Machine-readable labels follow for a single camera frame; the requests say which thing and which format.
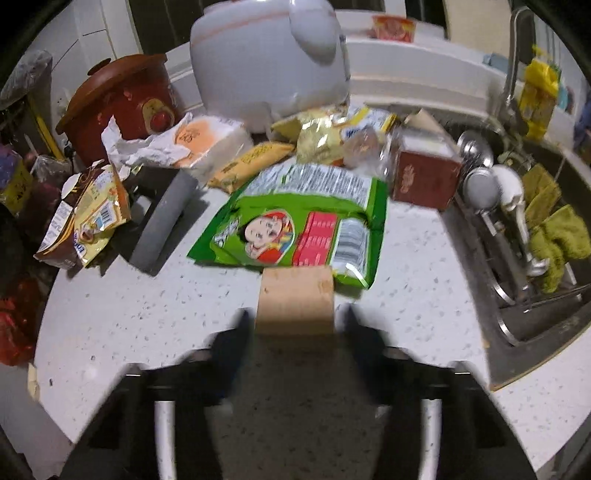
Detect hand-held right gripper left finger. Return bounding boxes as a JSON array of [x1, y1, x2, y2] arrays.
[[60, 308, 256, 480]]

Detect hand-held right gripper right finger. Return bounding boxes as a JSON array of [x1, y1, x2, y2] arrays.
[[337, 305, 537, 480]]

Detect tan cardboard piece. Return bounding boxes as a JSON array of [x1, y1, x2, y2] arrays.
[[255, 266, 334, 339]]

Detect green snack bag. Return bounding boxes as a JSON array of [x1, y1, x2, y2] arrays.
[[187, 163, 389, 289]]

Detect grey whetstone block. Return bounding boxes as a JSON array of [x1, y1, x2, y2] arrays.
[[128, 167, 200, 274]]

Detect stainless steel sink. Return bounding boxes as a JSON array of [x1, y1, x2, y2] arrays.
[[441, 117, 591, 391]]

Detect red-brown cardboard carton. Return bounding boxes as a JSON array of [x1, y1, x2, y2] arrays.
[[389, 110, 464, 212]]

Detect yellow snack packet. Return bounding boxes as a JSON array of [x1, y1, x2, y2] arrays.
[[207, 141, 296, 193]]

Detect brown gold snack bag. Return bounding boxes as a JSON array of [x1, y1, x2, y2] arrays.
[[34, 161, 133, 271]]

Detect clear plastic bread bag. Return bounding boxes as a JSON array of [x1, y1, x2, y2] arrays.
[[343, 127, 394, 182]]

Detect metal skimmer spoon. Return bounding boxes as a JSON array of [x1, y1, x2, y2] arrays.
[[462, 167, 509, 241]]

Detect white orange tissue pack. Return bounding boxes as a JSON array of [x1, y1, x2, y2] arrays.
[[100, 112, 253, 186]]

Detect red plastic bag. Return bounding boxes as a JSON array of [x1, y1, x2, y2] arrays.
[[0, 276, 43, 366]]

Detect crumpled yellow snack bag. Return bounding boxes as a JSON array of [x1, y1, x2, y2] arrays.
[[271, 105, 399, 166]]

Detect white rice spoon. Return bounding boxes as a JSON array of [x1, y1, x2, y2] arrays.
[[490, 165, 550, 278]]

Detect green dish cloth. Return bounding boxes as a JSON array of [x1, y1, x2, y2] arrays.
[[522, 164, 591, 294]]

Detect metal ladle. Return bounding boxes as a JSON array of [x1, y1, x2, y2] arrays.
[[456, 129, 495, 169]]

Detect red-brown slow cooker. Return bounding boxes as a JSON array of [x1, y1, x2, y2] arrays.
[[55, 54, 182, 168]]

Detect purple yellow bag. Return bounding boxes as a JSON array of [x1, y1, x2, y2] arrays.
[[0, 142, 34, 214]]

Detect white rice cooker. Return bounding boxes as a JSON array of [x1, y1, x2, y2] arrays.
[[190, 0, 352, 131]]

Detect yellow hanging bag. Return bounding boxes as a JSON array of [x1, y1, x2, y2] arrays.
[[518, 45, 563, 142]]

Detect metal faucet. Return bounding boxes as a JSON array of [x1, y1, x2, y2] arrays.
[[495, 6, 537, 137]]

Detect red packet on sill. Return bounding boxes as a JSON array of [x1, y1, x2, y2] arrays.
[[370, 14, 417, 44]]

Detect grey plastic bag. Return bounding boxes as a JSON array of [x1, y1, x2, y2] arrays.
[[0, 48, 54, 110]]

